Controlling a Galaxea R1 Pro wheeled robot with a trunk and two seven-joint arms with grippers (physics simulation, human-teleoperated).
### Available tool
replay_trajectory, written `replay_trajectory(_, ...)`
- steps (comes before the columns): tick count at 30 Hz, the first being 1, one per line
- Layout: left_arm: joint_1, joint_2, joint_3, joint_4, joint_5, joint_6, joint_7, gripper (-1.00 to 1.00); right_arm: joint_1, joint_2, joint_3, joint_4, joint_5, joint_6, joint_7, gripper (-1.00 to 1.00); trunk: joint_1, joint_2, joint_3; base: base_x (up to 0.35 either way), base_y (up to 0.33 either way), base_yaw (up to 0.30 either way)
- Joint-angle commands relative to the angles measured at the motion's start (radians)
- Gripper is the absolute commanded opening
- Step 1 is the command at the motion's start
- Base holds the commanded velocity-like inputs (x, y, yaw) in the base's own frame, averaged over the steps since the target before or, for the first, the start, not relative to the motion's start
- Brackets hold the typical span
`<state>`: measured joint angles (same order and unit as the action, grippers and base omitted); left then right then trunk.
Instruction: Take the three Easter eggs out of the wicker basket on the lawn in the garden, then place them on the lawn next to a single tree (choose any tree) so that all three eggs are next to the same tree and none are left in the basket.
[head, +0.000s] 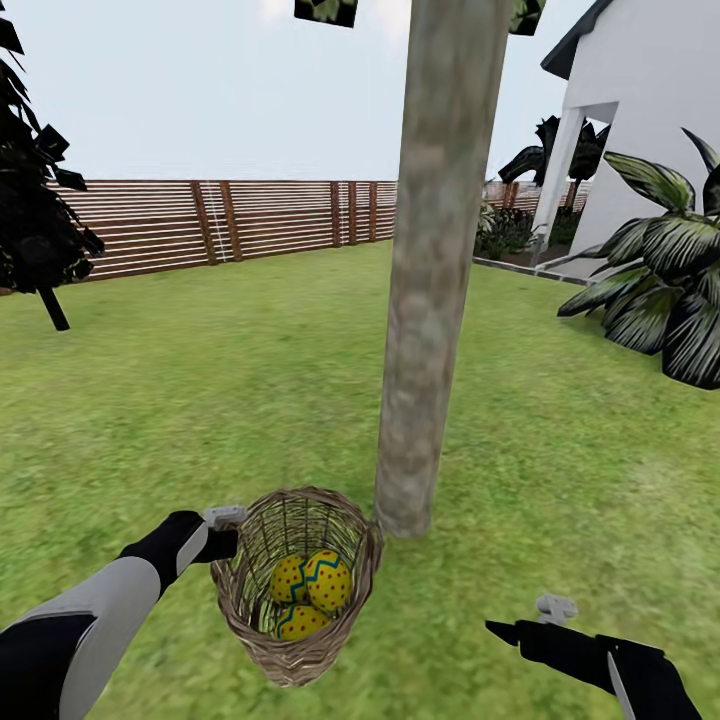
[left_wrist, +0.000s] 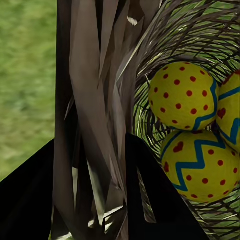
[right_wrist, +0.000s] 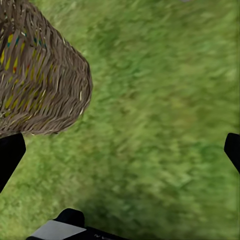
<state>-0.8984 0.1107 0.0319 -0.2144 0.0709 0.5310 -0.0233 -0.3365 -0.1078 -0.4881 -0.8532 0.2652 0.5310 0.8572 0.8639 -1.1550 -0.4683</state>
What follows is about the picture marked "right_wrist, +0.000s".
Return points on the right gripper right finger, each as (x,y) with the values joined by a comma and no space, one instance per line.
(232,149)

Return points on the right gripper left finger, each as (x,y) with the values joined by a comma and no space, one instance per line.
(12,150)

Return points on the wicker basket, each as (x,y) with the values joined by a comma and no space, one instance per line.
(61,74)

